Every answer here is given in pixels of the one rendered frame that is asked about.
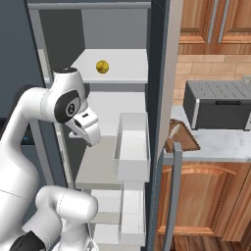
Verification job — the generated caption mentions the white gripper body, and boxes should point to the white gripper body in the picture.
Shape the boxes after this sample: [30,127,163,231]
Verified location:
[68,121,103,147]

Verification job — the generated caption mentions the white fridge shelf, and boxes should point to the white fridge shelf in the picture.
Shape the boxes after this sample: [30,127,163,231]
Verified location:
[70,48,149,84]
[68,91,147,139]
[75,135,149,191]

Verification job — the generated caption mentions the clear fridge bin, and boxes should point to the clear fridge bin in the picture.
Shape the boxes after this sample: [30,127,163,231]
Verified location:
[113,112,150,182]

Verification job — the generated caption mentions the yellow lemon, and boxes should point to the yellow lemon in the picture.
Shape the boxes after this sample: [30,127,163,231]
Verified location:
[95,60,111,75]

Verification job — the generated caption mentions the dark grey fridge door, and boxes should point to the dark grey fridge door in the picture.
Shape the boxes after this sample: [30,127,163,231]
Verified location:
[0,0,46,120]
[145,0,184,251]

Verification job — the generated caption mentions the clear fridge drawer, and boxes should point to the clear fridge drawer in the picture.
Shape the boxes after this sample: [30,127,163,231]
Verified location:
[118,181,147,247]

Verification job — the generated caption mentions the brown cutting board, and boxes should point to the brown cutting board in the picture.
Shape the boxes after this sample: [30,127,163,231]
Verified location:
[164,119,201,154]

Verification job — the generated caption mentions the grey open fridge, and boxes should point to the grey open fridge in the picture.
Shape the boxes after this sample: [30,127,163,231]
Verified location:
[25,0,154,251]

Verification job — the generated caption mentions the wooden base cupboard door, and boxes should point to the wooden base cupboard door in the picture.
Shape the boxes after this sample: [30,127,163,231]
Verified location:
[156,162,237,237]
[222,161,251,243]

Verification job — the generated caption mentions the grey toaster oven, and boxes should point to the grey toaster oven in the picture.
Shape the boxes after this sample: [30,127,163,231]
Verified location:
[182,79,251,131]

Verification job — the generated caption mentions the grey fridge door handle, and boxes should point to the grey fridge door handle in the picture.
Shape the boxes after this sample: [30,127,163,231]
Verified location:
[162,141,183,251]

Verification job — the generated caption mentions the wooden wall cupboards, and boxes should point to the wooden wall cupboards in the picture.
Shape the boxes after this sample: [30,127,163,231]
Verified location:
[177,0,251,56]

